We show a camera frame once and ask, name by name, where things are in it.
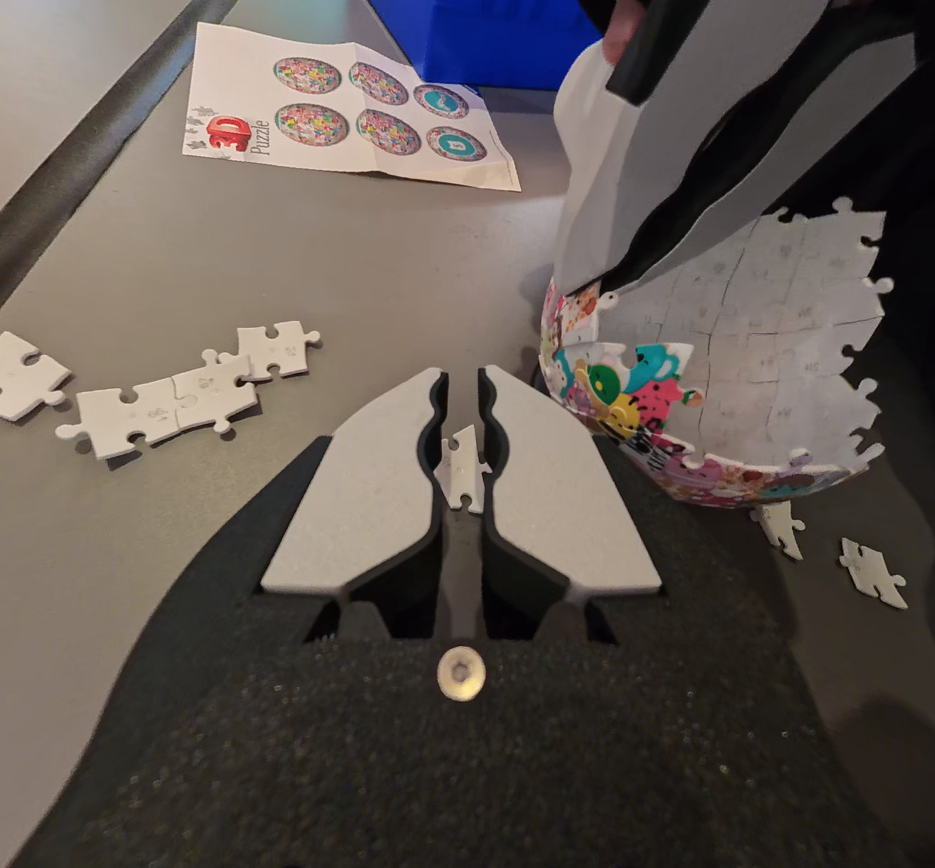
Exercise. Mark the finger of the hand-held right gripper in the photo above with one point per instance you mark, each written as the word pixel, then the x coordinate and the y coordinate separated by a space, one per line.
pixel 716 65
pixel 825 130

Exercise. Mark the puzzle instruction sheet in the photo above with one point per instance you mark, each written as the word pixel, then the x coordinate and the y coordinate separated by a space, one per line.
pixel 329 116

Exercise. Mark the partly built puzzle ball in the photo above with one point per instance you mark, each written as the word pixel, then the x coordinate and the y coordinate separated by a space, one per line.
pixel 774 335

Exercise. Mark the white puzzle piece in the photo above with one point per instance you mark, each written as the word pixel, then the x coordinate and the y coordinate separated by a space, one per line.
pixel 274 349
pixel 25 375
pixel 464 470
pixel 873 572
pixel 780 528

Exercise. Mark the blue plastic bin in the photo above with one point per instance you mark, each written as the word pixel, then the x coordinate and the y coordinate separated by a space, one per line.
pixel 467 6

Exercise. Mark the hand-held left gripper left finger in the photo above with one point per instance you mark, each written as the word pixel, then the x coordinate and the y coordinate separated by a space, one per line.
pixel 365 510

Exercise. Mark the joined white puzzle pieces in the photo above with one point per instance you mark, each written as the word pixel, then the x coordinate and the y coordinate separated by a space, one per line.
pixel 161 404

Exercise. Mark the person's right hand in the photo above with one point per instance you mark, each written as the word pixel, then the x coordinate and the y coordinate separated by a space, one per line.
pixel 624 32

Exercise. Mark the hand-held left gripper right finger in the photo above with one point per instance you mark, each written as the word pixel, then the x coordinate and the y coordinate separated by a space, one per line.
pixel 570 510

